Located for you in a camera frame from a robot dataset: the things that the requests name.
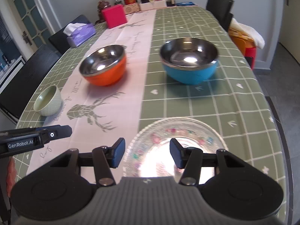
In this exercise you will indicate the large flowered glass plate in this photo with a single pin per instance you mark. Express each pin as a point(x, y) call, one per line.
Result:
point(187, 129)

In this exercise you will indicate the white cloth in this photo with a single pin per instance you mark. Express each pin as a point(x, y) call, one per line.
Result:
point(250, 34)

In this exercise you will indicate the black chair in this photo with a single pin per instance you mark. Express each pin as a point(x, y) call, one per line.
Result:
point(25, 79)
point(61, 39)
point(219, 7)

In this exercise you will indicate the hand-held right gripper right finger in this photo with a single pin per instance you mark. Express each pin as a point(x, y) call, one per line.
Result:
point(177, 152)

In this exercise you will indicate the orange stool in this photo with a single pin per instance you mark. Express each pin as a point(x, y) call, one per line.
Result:
point(239, 42)

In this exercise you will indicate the blue packet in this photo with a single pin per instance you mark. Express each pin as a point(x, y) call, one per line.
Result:
point(184, 4)

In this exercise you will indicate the glass pane door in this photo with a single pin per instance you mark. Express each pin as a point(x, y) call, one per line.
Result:
point(28, 9)

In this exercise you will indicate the person's left hand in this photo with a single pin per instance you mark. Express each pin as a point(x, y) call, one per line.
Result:
point(10, 171)

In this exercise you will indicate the dark glass jar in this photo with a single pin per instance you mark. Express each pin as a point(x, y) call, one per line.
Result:
point(169, 0)

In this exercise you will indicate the white cabinet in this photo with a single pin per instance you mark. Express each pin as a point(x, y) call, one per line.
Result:
point(10, 70)

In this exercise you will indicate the pale deer print table runner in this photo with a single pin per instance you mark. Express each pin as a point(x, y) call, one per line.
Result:
point(131, 51)

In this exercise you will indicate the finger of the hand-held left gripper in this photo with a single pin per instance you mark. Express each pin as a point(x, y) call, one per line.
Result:
point(61, 132)

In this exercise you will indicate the beige wooden box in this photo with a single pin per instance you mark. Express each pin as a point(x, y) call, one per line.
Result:
point(132, 8)

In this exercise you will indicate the brown figurine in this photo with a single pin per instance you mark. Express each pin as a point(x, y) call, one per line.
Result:
point(103, 5)

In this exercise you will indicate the red stool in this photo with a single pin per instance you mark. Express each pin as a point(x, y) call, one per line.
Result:
point(250, 54)

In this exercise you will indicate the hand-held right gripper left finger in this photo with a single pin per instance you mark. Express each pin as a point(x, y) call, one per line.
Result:
point(118, 152)

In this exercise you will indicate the cream door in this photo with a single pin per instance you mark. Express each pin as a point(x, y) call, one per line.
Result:
point(290, 28)

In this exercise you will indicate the white box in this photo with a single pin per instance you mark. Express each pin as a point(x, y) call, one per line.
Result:
point(152, 5)

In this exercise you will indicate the pale green ceramic cup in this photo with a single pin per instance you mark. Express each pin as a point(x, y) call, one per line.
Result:
point(50, 107)

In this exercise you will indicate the pink box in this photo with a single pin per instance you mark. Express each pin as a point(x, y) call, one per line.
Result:
point(114, 16)

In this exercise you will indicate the orange steel bowl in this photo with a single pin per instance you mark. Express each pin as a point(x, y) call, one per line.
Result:
point(105, 77)

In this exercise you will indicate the purple tissue box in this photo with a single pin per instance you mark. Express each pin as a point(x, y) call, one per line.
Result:
point(82, 35)

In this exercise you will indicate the blue steel bowl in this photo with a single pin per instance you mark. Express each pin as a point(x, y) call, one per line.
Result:
point(189, 75)

